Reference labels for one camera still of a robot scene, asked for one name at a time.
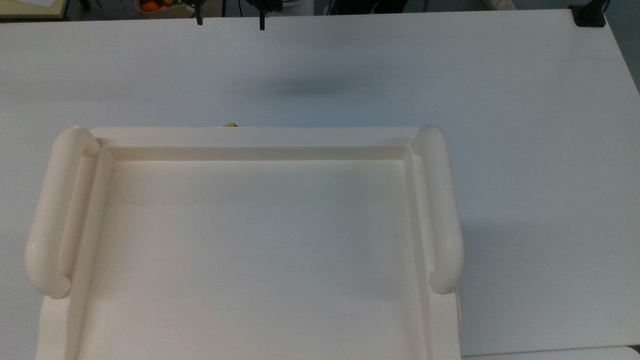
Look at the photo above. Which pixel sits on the cream rounded cabinet rail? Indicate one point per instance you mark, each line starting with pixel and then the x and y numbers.
pixel 47 215
pixel 442 210

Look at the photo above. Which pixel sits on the yellow wooden board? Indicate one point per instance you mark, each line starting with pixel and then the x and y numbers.
pixel 30 7

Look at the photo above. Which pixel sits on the bowl of fruit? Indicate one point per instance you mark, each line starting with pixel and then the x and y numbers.
pixel 150 6

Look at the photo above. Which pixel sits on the black table clamp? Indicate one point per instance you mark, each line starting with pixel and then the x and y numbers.
pixel 589 16

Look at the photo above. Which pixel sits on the cream white cabinet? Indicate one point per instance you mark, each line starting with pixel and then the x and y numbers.
pixel 260 240

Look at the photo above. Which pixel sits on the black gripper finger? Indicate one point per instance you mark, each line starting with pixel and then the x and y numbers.
pixel 199 19
pixel 261 21

